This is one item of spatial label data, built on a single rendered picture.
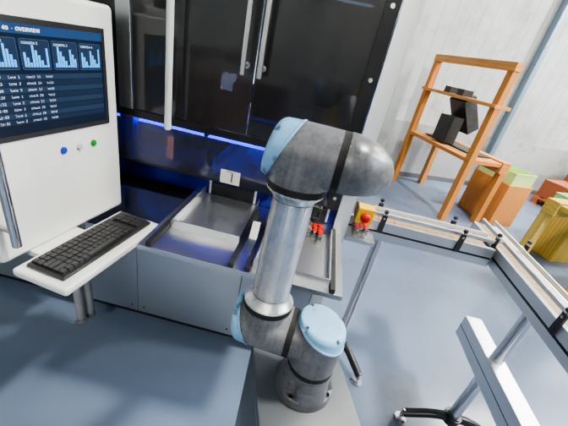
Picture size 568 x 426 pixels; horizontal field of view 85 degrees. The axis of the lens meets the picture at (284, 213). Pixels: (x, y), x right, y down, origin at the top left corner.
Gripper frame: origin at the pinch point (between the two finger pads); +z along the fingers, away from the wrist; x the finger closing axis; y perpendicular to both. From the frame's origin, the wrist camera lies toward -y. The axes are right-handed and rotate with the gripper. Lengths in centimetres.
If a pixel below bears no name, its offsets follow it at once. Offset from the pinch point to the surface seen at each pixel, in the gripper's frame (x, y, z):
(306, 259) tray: -8.5, 6.1, 5.2
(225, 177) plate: 15.5, -34.7, -8.4
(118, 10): 15, -80, -61
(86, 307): -5, -90, 68
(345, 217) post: 16.2, 18.7, -3.3
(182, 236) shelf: -13.9, -39.4, 5.4
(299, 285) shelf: -23.6, 5.4, 5.4
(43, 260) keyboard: -37, -73, 10
